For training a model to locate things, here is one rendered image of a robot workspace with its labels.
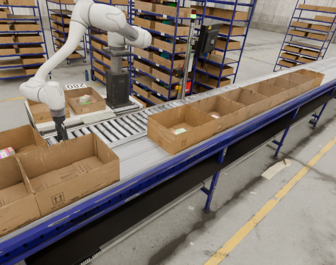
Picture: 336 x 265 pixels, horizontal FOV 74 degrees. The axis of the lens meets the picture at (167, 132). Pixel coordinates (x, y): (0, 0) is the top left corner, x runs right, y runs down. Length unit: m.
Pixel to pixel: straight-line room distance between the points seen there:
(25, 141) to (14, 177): 0.55
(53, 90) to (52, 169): 0.45
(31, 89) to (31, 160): 0.46
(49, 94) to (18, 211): 0.68
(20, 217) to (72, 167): 0.40
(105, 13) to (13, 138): 1.02
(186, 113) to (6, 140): 1.27
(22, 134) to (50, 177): 0.56
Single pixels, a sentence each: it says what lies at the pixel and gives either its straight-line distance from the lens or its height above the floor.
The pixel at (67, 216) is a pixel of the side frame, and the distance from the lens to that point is 1.14.
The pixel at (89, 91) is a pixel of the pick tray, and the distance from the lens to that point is 2.58.
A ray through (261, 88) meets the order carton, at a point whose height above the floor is 0.98.
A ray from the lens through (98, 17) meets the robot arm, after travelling 1.55.
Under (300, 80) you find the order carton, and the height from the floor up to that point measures 0.98.
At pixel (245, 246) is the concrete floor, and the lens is 2.26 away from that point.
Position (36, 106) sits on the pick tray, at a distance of 2.44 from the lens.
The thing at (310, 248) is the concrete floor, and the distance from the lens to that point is 2.54.
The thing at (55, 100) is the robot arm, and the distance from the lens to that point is 1.49.
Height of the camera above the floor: 1.78
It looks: 32 degrees down
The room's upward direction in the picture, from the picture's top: 6 degrees clockwise
